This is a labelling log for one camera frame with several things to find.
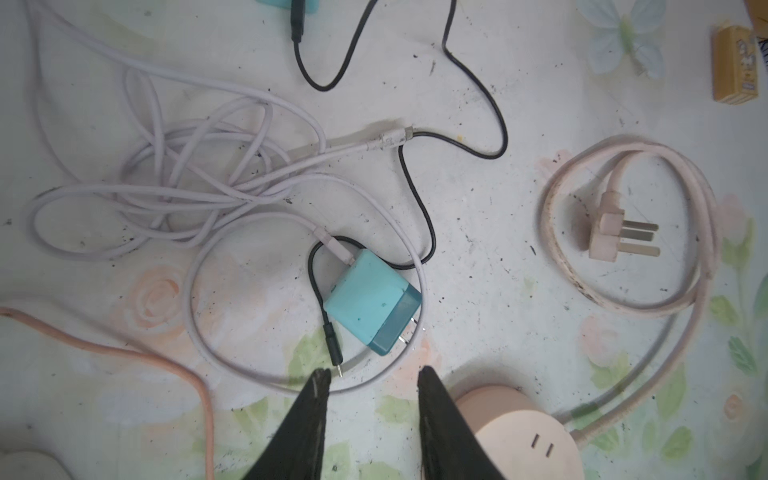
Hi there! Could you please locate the pink hub cable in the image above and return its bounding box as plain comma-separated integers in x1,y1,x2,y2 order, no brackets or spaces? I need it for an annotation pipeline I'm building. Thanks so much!
537,134,721,448

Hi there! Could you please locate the teal plug adapter back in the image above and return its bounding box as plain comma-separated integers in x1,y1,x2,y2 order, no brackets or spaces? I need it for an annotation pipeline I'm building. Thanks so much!
257,0,319,14

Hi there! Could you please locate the teal plug adapter centre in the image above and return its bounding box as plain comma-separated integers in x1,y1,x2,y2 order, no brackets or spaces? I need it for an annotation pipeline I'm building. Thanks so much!
323,249,422,356

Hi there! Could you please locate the pink charger cable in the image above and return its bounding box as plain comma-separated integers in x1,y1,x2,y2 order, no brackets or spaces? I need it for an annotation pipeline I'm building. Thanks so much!
0,307,216,480

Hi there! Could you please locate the teal plug adapter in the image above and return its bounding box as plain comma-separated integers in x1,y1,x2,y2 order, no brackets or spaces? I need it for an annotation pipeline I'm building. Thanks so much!
323,249,422,356
257,0,319,14

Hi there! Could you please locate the black thin cable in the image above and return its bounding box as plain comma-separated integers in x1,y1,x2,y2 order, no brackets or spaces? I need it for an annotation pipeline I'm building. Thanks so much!
290,0,510,379

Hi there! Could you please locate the white blue power strip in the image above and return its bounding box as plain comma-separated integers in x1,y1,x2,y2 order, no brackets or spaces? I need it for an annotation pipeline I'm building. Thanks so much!
1,451,73,480

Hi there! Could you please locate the white cable bundle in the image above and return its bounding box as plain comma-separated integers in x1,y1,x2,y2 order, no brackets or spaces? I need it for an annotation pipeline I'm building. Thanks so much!
23,0,428,396

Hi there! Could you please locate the pink three-pin plug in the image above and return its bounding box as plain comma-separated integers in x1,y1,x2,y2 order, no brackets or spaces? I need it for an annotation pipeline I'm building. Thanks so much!
588,191,660,262

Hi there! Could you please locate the round pink socket hub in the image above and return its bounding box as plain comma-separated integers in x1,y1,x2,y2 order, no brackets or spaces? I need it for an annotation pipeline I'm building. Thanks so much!
456,385,584,479

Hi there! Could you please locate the small yellow tag card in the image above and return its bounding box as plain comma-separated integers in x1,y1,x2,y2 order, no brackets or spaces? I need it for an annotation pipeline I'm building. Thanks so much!
712,25,758,105

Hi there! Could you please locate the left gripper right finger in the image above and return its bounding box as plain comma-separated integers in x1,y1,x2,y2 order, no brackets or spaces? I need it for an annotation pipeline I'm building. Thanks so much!
417,366,503,479

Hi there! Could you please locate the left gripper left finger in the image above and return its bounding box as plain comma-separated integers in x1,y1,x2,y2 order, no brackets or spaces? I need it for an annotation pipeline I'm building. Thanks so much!
244,369,332,480

